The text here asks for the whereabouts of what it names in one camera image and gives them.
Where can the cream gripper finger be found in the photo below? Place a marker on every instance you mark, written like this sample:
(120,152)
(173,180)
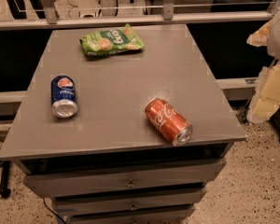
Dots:
(266,100)

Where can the red coca-cola can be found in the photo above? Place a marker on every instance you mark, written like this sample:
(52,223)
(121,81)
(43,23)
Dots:
(172,125)

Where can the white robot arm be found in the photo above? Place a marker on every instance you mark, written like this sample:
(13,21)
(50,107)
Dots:
(268,35)

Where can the blue pepsi can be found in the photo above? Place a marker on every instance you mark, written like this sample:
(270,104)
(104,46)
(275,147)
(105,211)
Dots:
(63,97)

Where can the green chip bag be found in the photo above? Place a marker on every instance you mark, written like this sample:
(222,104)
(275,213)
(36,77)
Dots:
(112,41)

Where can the grey drawer cabinet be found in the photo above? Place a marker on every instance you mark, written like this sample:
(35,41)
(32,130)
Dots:
(108,164)

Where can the black stand leg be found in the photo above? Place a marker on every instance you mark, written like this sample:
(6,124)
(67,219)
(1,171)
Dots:
(4,189)

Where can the metal railing frame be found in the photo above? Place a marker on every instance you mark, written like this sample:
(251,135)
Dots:
(72,14)

